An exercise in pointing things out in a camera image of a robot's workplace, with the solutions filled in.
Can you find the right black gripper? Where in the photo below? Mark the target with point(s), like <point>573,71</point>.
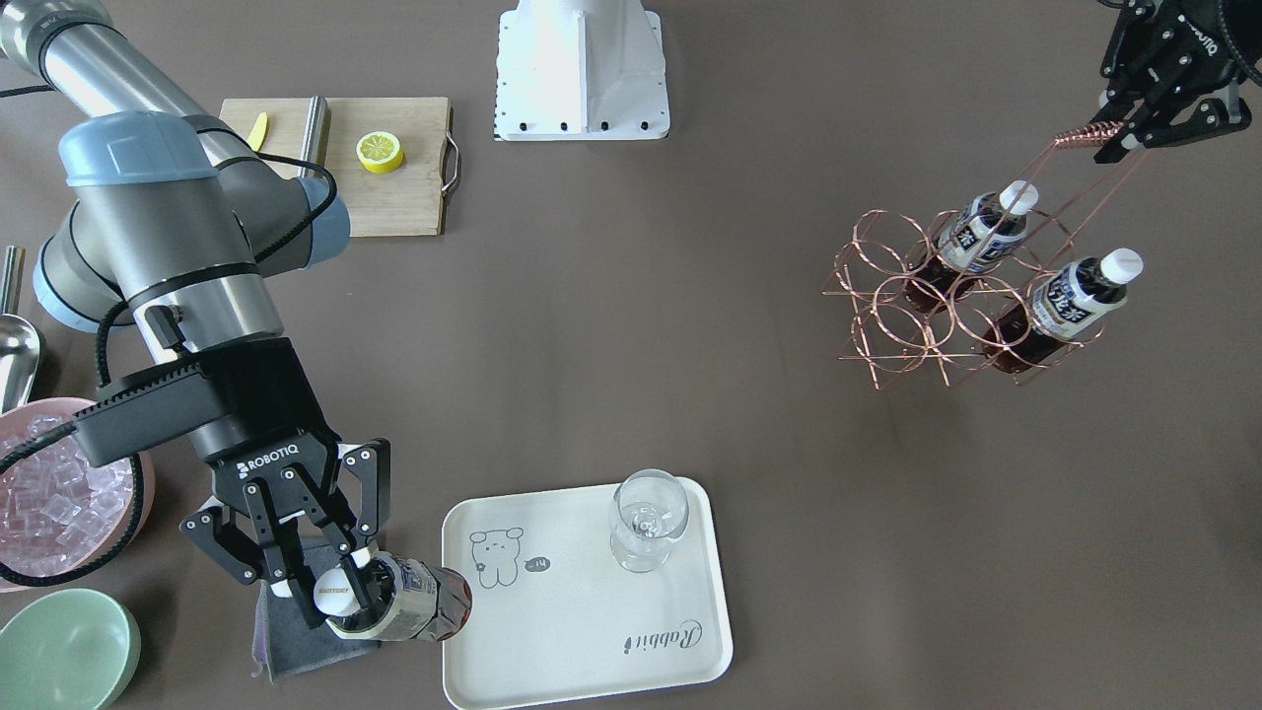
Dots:
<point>264,431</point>

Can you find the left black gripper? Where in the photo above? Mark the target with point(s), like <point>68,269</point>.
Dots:
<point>1180,41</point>

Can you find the tea bottle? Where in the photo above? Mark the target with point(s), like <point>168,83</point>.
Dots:
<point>1060,309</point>
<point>408,600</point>
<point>990,228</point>

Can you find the copper wire bottle basket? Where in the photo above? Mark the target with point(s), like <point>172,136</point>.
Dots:
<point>886,333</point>

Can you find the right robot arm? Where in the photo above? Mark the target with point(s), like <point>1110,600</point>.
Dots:
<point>177,223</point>

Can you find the grey folded cloth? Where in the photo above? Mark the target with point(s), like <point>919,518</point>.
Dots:
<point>283,645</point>

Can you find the clear ice cubes pile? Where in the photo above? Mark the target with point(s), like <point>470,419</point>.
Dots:
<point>58,511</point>

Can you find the cream rabbit serving tray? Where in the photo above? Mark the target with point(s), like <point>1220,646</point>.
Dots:
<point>554,618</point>

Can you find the green ceramic bowl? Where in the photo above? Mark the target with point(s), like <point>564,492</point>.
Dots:
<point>75,649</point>

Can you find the clear wine glass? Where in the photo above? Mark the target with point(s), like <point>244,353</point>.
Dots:
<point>649,514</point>

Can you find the metal ice scoop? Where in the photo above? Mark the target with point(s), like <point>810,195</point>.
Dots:
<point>20,341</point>

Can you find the bamboo cutting board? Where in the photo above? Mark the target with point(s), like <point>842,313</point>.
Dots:
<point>408,202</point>

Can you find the half lemon slice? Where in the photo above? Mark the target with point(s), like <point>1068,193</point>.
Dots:
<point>379,152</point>

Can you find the steel muddler black tip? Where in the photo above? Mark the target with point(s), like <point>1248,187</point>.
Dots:
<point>313,145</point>

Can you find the yellow plastic knife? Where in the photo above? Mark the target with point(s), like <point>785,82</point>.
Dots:
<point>258,131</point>

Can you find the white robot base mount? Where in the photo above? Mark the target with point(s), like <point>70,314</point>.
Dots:
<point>580,71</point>

